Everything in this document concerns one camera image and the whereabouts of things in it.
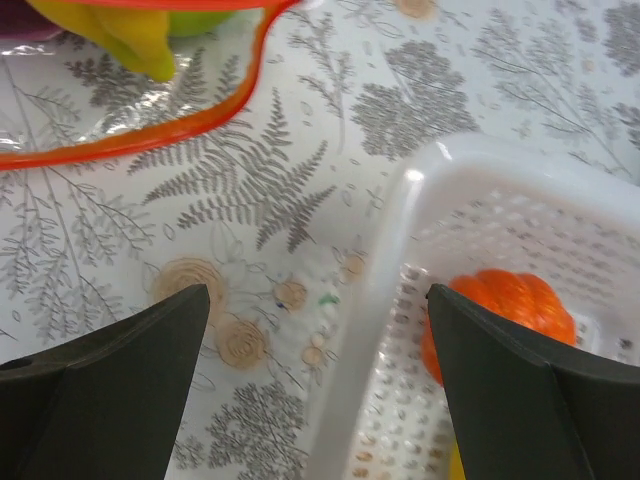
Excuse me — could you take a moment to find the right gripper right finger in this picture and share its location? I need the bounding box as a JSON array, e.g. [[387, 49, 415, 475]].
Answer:
[[427, 284, 639, 479]]

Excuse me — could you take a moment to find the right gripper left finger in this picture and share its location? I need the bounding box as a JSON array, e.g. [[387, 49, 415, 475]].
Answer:
[[1, 284, 210, 479]]

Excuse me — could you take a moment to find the fake mango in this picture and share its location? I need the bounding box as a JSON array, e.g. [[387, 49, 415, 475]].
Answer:
[[447, 443, 466, 480]]

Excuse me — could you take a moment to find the fake orange pumpkin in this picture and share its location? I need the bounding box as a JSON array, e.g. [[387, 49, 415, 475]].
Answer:
[[420, 267, 578, 387]]

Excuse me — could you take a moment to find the white plastic basket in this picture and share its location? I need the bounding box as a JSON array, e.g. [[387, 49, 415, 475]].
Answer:
[[304, 133, 639, 479]]

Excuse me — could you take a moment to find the zip bag of fake fruit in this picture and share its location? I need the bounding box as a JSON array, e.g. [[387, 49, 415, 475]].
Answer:
[[1, 1, 294, 171]]

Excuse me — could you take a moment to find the fake banana bunch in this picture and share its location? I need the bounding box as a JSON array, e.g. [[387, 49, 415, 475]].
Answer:
[[29, 1, 175, 83]]

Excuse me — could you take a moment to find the fake green apple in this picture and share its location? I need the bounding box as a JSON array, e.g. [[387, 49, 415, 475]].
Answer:
[[168, 11, 236, 38]]

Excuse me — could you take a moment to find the floral table mat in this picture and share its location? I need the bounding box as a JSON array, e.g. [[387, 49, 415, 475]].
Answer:
[[1, 1, 639, 479]]

